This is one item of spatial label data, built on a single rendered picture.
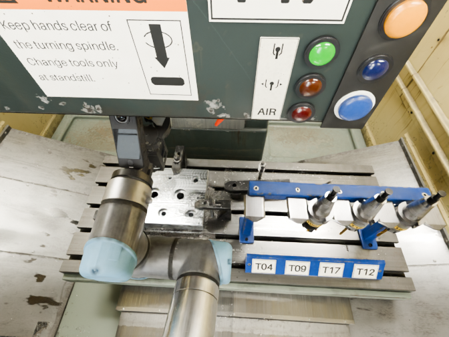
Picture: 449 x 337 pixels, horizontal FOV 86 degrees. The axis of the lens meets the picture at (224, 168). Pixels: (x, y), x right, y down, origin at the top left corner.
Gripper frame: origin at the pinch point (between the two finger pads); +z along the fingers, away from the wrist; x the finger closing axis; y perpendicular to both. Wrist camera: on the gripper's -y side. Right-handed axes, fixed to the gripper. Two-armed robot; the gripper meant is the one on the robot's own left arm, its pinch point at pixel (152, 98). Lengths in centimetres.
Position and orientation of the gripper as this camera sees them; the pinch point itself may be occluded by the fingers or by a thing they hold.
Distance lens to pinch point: 56.5
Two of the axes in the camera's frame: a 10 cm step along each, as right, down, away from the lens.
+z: 0.5, -8.4, 5.4
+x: 10.0, 0.4, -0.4
